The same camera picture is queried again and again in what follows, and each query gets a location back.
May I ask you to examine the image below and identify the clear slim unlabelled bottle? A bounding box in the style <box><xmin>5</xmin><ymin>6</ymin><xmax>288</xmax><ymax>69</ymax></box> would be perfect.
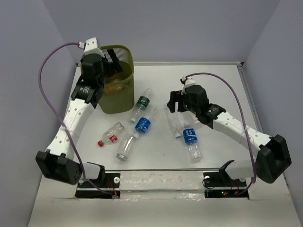
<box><xmin>164</xmin><ymin>106</ymin><xmax>181</xmax><ymax>139</ymax></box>

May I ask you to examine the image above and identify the orange juice bottle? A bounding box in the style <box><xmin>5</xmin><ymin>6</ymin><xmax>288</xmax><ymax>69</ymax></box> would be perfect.
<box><xmin>104</xmin><ymin>79</ymin><xmax>123</xmax><ymax>96</ymax></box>

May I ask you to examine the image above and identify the blue label water bottle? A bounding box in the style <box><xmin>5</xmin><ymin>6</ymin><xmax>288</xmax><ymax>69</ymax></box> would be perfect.
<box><xmin>182</xmin><ymin>122</ymin><xmax>202</xmax><ymax>163</ymax></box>

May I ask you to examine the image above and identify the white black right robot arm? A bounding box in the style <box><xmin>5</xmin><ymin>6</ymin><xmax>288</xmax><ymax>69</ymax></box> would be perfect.
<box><xmin>167</xmin><ymin>85</ymin><xmax>292</xmax><ymax>185</ymax></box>

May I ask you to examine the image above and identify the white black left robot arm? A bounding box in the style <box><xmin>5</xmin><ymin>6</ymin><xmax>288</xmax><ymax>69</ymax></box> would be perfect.
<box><xmin>36</xmin><ymin>49</ymin><xmax>123</xmax><ymax>185</ymax></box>

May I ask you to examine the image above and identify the olive green mesh bin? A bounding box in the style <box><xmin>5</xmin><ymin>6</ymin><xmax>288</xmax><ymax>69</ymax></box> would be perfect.
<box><xmin>81</xmin><ymin>44</ymin><xmax>136</xmax><ymax>115</ymax></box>

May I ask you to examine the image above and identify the white label square bottle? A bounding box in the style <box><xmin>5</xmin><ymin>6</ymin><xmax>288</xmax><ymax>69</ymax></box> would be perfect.
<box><xmin>189</xmin><ymin>112</ymin><xmax>204</xmax><ymax>129</ymax></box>

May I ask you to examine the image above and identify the green label plastic bottle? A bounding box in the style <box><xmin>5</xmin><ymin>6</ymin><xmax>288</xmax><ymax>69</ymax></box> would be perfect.
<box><xmin>130</xmin><ymin>88</ymin><xmax>153</xmax><ymax>123</ymax></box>

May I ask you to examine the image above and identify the blue label crushed bottle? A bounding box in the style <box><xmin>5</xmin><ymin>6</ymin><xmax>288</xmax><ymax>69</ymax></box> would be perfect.
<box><xmin>133</xmin><ymin>105</ymin><xmax>158</xmax><ymax>139</ymax></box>

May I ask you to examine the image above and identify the red cap crushed bottle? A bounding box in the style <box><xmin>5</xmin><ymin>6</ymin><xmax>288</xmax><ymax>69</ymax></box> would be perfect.
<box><xmin>98</xmin><ymin>122</ymin><xmax>125</xmax><ymax>147</ymax></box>

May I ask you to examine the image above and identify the clear bottle metal rim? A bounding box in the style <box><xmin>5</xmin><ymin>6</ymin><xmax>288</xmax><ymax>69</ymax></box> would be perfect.
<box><xmin>116</xmin><ymin>134</ymin><xmax>138</xmax><ymax>161</ymax></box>

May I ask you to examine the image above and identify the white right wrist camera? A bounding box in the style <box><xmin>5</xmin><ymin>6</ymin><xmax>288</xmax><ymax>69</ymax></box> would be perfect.
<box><xmin>180</xmin><ymin>76</ymin><xmax>196</xmax><ymax>95</ymax></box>

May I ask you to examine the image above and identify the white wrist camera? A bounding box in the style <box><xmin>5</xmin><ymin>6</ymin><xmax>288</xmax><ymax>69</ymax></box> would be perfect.
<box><xmin>78</xmin><ymin>37</ymin><xmax>105</xmax><ymax>58</ymax></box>
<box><xmin>180</xmin><ymin>76</ymin><xmax>196</xmax><ymax>95</ymax></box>

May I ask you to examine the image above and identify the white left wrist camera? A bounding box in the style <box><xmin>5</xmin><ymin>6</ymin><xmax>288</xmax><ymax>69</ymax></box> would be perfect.
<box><xmin>78</xmin><ymin>37</ymin><xmax>105</xmax><ymax>58</ymax></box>

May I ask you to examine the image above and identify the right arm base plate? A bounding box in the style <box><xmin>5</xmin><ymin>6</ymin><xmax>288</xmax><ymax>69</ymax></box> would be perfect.
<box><xmin>202</xmin><ymin>172</ymin><xmax>249</xmax><ymax>199</ymax></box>

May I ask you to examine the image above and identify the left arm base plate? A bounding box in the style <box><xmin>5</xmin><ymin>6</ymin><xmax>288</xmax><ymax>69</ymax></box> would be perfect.
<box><xmin>75</xmin><ymin>172</ymin><xmax>121</xmax><ymax>199</ymax></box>

